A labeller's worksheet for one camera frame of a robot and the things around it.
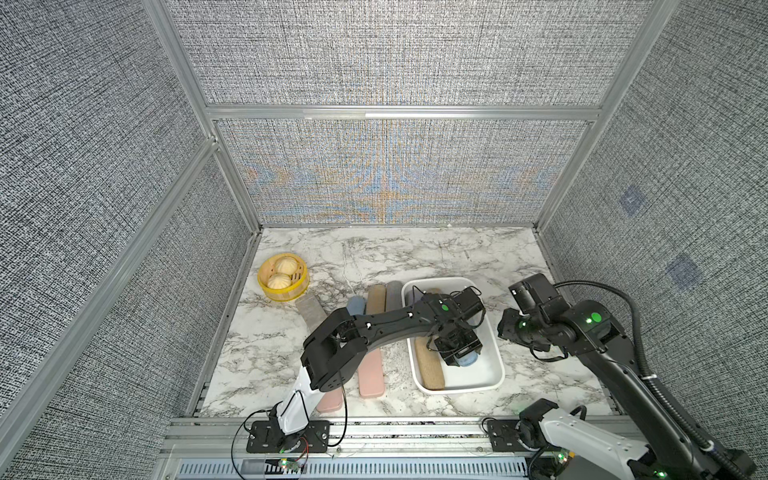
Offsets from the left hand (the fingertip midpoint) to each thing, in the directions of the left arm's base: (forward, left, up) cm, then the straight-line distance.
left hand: (484, 358), depth 77 cm
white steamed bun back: (+35, +57, -4) cm, 67 cm away
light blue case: (+21, +34, -8) cm, 41 cm away
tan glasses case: (+23, +27, -8) cm, 37 cm away
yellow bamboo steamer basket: (+30, +52, -6) cm, 60 cm away
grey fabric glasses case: (+24, +22, -7) cm, 33 cm away
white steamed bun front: (+29, +59, -4) cm, 66 cm away
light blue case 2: (-1, +5, +2) cm, 5 cm away
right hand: (+4, -3, +11) cm, 13 cm away
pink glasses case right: (0, +29, -8) cm, 30 cm away
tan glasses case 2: (+1, +13, -6) cm, 15 cm away
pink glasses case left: (-6, +40, -9) cm, 42 cm away
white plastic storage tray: (-1, -3, -9) cm, 10 cm away
